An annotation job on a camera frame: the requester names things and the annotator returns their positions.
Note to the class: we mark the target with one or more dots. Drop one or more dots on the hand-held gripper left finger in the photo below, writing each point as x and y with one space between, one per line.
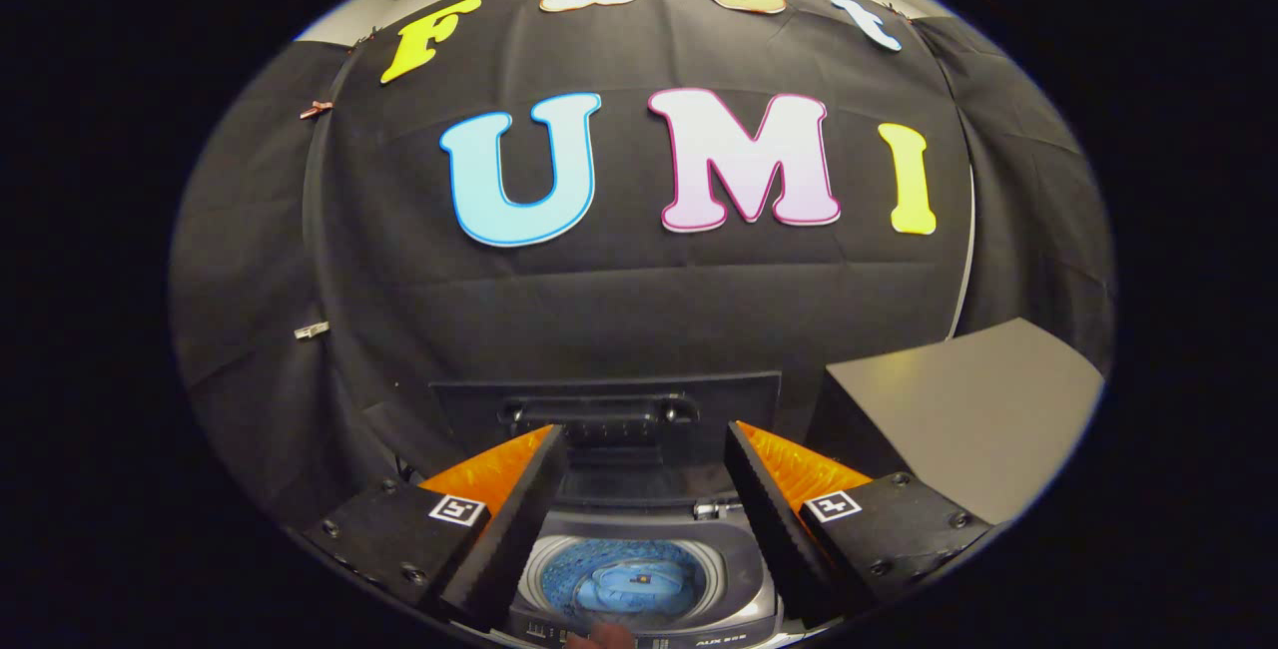
514 539

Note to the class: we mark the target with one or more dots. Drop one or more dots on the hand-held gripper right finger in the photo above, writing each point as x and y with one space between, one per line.
769 529

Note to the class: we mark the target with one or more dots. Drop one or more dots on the light blue shirt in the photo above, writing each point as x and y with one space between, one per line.
629 584

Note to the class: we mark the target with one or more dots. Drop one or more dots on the dark washing machine lid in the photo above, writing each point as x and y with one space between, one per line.
469 404

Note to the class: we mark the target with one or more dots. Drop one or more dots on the beige cabinet with dark top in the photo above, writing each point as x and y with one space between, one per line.
968 409

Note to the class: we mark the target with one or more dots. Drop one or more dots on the black backdrop cloth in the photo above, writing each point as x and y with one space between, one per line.
639 310

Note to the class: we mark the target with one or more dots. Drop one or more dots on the white clip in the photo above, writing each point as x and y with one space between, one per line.
312 329

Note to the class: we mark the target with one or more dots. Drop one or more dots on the copper clip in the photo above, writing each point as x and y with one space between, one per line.
316 110

